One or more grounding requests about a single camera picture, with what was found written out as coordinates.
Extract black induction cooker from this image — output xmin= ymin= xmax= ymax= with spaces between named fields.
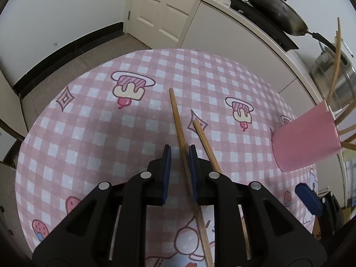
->
xmin=229 ymin=0 xmax=299 ymax=52

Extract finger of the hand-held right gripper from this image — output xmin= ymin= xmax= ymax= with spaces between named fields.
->
xmin=295 ymin=183 xmax=324 ymax=218

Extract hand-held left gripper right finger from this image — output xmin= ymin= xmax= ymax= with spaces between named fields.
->
xmin=188 ymin=145 xmax=328 ymax=267

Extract pink checkered tablecloth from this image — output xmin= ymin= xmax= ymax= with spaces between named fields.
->
xmin=15 ymin=48 xmax=318 ymax=267

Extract brown wooden frame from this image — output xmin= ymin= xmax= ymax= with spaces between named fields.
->
xmin=0 ymin=118 xmax=27 ymax=170

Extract steel wok with black handle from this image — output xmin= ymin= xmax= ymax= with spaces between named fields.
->
xmin=241 ymin=0 xmax=334 ymax=49

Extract pink paper cup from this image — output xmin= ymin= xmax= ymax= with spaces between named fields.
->
xmin=270 ymin=101 xmax=344 ymax=172

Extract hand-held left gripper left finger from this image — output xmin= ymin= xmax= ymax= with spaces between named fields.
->
xmin=32 ymin=144 xmax=172 ymax=267

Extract cream panel door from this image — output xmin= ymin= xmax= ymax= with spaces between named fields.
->
xmin=124 ymin=0 xmax=231 ymax=49

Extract stainless steel steamer pot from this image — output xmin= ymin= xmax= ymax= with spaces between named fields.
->
xmin=309 ymin=37 xmax=356 ymax=112

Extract white cabinet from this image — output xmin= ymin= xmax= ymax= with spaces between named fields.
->
xmin=178 ymin=0 xmax=356 ymax=173

